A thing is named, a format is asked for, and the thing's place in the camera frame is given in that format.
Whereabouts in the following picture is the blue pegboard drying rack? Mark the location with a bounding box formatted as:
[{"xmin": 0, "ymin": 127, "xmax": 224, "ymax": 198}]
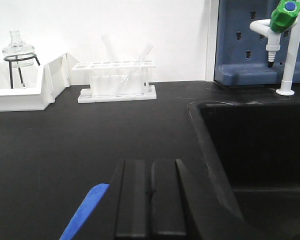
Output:
[{"xmin": 214, "ymin": 0, "xmax": 291, "ymax": 86}]

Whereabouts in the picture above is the white test tube rack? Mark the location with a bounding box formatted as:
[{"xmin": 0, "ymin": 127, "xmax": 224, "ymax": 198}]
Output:
[{"xmin": 72, "ymin": 60, "xmax": 157, "ymax": 104}]

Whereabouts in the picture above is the green faucet knob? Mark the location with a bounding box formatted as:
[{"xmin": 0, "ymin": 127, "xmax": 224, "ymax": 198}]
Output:
[{"xmin": 269, "ymin": 0, "xmax": 300, "ymax": 33}]

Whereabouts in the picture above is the white folded divider tray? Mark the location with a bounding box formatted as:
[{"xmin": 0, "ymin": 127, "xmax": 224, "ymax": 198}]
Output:
[{"xmin": 42, "ymin": 52, "xmax": 78, "ymax": 104}]

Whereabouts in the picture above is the clear glass flask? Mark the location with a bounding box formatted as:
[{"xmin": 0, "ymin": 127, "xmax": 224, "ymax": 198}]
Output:
[{"xmin": 2, "ymin": 30, "xmax": 35, "ymax": 68}]

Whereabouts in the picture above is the blue microfiber cloth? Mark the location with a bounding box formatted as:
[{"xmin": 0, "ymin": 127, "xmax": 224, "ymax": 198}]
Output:
[{"xmin": 59, "ymin": 183, "xmax": 110, "ymax": 240}]

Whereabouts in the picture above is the white plastic tray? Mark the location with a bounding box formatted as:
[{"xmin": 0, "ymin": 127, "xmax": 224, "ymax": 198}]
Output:
[{"xmin": 0, "ymin": 61, "xmax": 49, "ymax": 112}]

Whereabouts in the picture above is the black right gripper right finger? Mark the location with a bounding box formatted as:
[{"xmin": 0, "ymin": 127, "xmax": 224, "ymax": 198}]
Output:
[{"xmin": 151, "ymin": 159, "xmax": 187, "ymax": 237}]

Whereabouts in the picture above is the white lab faucet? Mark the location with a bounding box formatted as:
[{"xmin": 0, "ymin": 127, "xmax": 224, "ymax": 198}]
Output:
[{"xmin": 249, "ymin": 0, "xmax": 300, "ymax": 96}]

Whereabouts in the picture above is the clear glass test tube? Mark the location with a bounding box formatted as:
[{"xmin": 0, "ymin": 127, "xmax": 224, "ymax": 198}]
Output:
[
  {"xmin": 120, "ymin": 44, "xmax": 154, "ymax": 86},
  {"xmin": 101, "ymin": 34, "xmax": 119, "ymax": 64}
]

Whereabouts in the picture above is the black lab sink basin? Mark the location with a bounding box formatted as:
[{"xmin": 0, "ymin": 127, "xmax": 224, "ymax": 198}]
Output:
[{"xmin": 188, "ymin": 101, "xmax": 300, "ymax": 240}]

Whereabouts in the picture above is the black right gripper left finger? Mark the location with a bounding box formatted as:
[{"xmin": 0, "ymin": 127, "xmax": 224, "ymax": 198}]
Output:
[{"xmin": 115, "ymin": 159, "xmax": 149, "ymax": 238}]

